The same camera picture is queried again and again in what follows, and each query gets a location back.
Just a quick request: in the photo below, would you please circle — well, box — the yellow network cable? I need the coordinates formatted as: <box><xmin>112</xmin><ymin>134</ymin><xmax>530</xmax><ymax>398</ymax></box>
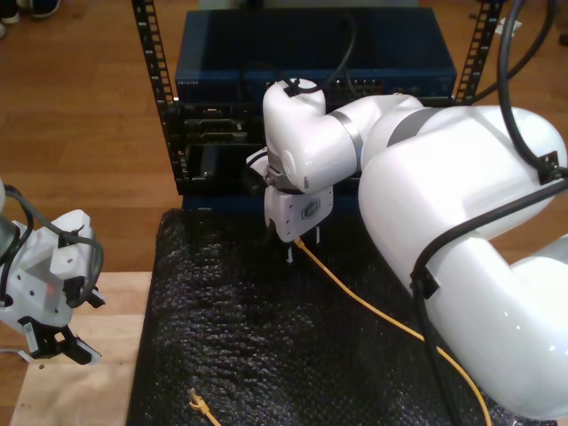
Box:
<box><xmin>186</xmin><ymin>236</ymin><xmax>493</xmax><ymax>426</ymax></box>

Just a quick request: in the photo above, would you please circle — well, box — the blue network switch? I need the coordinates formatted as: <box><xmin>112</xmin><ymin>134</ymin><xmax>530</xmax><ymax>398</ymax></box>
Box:
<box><xmin>174</xmin><ymin>8</ymin><xmax>458</xmax><ymax>106</ymax></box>

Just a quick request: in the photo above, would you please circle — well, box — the blue base panel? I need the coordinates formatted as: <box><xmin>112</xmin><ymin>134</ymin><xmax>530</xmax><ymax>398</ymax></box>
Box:
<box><xmin>181</xmin><ymin>193</ymin><xmax>369</xmax><ymax>214</ymax></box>

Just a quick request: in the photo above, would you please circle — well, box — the black bubble wrap mat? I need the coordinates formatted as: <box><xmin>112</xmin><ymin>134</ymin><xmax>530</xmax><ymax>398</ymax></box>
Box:
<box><xmin>125</xmin><ymin>206</ymin><xmax>558</xmax><ymax>426</ymax></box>

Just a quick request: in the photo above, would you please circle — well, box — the white crumpled paper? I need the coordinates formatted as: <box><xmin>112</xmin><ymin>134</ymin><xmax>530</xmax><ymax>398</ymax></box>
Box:
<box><xmin>495</xmin><ymin>17</ymin><xmax>523</xmax><ymax>39</ymax></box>

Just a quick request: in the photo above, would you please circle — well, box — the grey camera cable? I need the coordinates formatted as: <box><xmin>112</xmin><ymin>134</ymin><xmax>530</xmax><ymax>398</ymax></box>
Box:
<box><xmin>0</xmin><ymin>184</ymin><xmax>106</xmax><ymax>307</ymax></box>

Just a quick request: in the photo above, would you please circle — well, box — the black rack shelf tray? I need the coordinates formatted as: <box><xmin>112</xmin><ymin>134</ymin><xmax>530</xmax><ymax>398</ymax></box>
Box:
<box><xmin>183</xmin><ymin>142</ymin><xmax>363</xmax><ymax>197</ymax></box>

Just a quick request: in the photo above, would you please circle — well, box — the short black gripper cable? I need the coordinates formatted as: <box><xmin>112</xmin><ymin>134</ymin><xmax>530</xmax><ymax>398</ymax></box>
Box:
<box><xmin>0</xmin><ymin>224</ymin><xmax>28</xmax><ymax>308</ymax></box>

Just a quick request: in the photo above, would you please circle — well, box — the black rack server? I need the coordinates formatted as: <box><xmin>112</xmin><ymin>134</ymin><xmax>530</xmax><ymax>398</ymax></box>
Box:
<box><xmin>175</xmin><ymin>101</ymin><xmax>270</xmax><ymax>146</ymax></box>

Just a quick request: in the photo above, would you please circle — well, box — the black rack frame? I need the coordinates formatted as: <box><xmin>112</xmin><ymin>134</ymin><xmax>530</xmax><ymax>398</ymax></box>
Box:
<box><xmin>130</xmin><ymin>0</ymin><xmax>505</xmax><ymax>196</ymax></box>

